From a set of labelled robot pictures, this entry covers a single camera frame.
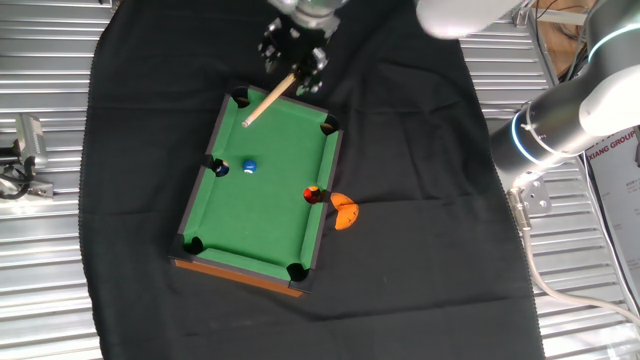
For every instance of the orange half-round plastic piece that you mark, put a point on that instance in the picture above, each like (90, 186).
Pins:
(345, 210)

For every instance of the black cloth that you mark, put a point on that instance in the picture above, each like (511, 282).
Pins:
(425, 275)

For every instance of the mini green pool table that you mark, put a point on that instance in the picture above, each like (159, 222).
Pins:
(260, 215)

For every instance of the silver camera on stand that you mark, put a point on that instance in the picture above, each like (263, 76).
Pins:
(32, 140)

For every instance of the red pool ball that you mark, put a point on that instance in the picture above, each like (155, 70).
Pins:
(312, 194)

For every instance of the silver camera bracket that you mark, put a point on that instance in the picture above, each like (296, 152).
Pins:
(282, 4)

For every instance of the white printed sign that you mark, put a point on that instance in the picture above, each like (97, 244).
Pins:
(620, 190)

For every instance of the metal camera stand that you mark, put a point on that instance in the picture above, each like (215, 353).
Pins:
(40, 190)

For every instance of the dark blue pool ball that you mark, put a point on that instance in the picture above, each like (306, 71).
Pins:
(222, 170)

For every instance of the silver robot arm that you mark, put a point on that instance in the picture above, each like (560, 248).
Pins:
(550, 115)

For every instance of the clear plastic bag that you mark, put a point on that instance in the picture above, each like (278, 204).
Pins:
(625, 347)

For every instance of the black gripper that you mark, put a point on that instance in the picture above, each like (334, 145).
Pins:
(290, 45)

